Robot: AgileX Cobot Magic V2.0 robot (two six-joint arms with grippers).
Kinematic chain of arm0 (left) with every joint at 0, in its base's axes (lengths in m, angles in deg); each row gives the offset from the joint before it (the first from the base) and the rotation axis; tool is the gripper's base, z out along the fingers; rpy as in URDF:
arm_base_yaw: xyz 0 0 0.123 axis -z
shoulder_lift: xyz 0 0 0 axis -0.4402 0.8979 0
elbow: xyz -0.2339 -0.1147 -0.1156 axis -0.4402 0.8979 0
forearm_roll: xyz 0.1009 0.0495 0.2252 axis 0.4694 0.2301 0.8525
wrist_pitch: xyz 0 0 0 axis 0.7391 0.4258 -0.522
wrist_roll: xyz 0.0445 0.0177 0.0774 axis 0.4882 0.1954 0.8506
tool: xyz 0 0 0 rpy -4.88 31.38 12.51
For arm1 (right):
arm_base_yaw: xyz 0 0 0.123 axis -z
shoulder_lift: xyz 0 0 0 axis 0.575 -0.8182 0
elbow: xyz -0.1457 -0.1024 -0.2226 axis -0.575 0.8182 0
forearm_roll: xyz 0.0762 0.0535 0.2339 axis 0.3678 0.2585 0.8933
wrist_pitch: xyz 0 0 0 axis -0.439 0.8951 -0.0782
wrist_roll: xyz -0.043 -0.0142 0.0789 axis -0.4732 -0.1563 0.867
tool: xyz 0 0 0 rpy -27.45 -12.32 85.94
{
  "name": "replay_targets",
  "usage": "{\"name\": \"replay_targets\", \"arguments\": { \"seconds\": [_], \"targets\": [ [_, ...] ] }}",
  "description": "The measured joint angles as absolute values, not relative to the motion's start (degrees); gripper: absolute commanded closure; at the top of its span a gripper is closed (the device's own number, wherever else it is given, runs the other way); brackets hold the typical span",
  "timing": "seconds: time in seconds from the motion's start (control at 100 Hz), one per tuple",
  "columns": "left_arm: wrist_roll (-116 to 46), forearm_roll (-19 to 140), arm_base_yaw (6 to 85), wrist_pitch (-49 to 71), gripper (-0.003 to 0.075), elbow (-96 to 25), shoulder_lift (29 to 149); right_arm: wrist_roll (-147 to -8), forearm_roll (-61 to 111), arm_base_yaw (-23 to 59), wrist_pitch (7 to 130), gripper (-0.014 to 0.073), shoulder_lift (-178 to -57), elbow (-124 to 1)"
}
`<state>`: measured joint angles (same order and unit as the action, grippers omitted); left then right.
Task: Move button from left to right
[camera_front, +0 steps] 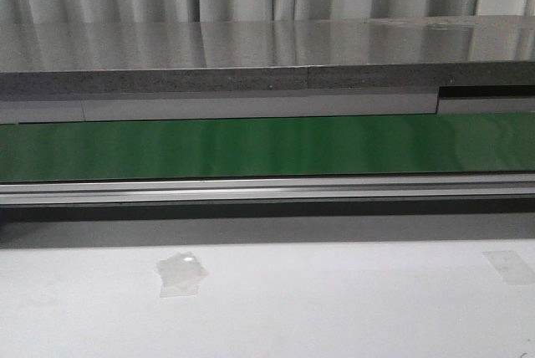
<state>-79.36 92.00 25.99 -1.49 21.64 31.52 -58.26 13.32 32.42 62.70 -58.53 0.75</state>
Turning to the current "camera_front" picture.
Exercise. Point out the crumpled clear tape piece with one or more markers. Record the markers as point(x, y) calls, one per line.
point(180, 275)

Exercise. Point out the grey right panel under slab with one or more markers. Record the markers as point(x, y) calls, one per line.
point(485, 105)

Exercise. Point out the grey panel under slab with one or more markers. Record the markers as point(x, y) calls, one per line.
point(214, 105)
point(485, 105)

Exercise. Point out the green conveyor belt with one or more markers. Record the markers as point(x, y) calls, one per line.
point(298, 146)

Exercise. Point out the grey granite slab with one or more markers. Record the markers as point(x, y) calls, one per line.
point(66, 60)

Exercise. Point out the flat clear tape strip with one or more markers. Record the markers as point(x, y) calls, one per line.
point(511, 267)

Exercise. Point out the aluminium conveyor side rail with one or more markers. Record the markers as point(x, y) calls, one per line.
point(277, 188)

